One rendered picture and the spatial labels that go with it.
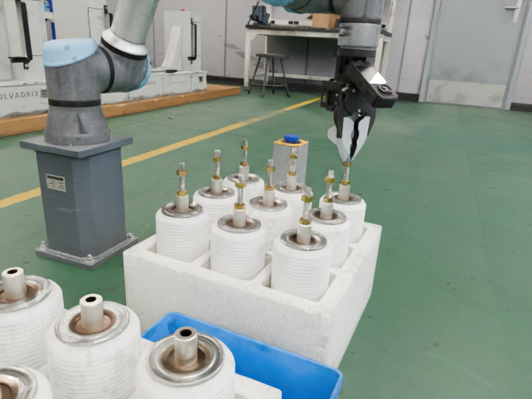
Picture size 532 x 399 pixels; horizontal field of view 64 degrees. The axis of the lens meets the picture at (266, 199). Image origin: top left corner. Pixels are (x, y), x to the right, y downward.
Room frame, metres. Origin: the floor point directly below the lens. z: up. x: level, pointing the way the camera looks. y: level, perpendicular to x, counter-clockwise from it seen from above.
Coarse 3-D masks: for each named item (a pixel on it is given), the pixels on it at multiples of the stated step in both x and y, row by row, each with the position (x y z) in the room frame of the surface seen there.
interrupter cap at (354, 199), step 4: (332, 192) 0.86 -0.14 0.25; (336, 192) 0.86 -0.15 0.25; (332, 196) 0.84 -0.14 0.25; (336, 196) 0.84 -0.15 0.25; (352, 196) 0.84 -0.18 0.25; (356, 196) 0.84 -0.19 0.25; (332, 200) 0.81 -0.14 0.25; (336, 200) 0.81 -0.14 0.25; (340, 200) 0.82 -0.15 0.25; (344, 200) 0.82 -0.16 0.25; (348, 200) 0.82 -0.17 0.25; (352, 200) 0.82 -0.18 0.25; (356, 200) 0.82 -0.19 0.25; (360, 200) 0.82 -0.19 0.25; (344, 204) 0.80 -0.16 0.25; (348, 204) 0.80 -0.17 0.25; (352, 204) 0.80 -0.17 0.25
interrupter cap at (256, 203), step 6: (252, 198) 0.79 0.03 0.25; (258, 198) 0.80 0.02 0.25; (276, 198) 0.80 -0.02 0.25; (252, 204) 0.76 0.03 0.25; (258, 204) 0.76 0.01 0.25; (276, 204) 0.78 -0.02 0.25; (282, 204) 0.77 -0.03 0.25; (264, 210) 0.74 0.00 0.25; (270, 210) 0.74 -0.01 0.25; (276, 210) 0.74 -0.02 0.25
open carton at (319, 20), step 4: (312, 16) 5.46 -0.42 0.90; (316, 16) 5.36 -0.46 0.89; (320, 16) 5.33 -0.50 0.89; (324, 16) 5.30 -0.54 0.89; (328, 16) 5.27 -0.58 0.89; (332, 16) 5.33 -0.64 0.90; (336, 16) 5.41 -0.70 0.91; (316, 20) 5.36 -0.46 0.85; (320, 20) 5.32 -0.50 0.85; (324, 20) 5.30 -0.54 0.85; (328, 20) 5.27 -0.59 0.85; (332, 20) 5.34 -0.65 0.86; (312, 24) 5.38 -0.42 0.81; (316, 24) 5.35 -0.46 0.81; (320, 24) 5.32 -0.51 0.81; (324, 24) 5.29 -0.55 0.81; (328, 24) 5.26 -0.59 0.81; (332, 24) 5.34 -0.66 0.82
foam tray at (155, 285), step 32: (128, 256) 0.67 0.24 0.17; (160, 256) 0.67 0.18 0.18; (352, 256) 0.71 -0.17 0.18; (128, 288) 0.67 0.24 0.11; (160, 288) 0.64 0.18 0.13; (192, 288) 0.62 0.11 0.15; (224, 288) 0.59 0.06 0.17; (256, 288) 0.58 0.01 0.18; (352, 288) 0.65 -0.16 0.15; (224, 320) 0.59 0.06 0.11; (256, 320) 0.57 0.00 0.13; (288, 320) 0.54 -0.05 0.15; (320, 320) 0.52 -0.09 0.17; (352, 320) 0.69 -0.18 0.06; (320, 352) 0.52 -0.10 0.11
